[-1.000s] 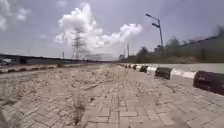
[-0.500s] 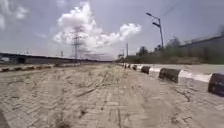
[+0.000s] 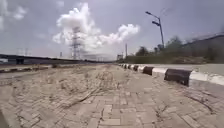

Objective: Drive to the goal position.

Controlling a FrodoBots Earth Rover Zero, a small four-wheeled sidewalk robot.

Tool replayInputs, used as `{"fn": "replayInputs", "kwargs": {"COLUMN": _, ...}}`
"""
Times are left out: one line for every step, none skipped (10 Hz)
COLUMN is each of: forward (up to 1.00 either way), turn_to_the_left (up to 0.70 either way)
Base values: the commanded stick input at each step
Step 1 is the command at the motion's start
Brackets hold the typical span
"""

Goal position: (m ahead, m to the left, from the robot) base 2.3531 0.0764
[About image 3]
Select grey brick paved path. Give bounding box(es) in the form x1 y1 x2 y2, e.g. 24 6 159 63
0 63 224 128

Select lattice power pylon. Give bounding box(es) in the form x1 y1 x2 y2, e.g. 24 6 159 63
70 26 84 61

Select street lamp pole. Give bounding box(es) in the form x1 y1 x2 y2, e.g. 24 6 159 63
144 10 166 50

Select elevated road bridge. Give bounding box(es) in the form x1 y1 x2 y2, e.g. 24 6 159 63
0 53 113 66

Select thin pole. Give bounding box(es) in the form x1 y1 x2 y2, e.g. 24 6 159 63
124 42 128 58

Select trees and bushes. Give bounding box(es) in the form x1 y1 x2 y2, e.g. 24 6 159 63
121 35 214 65

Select low weathered kerb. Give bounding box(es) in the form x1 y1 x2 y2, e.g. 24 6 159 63
0 63 73 74

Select black and white striped kerb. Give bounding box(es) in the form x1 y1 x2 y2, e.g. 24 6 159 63
117 62 224 88

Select long grey wall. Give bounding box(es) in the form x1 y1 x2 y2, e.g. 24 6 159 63
179 32 224 65

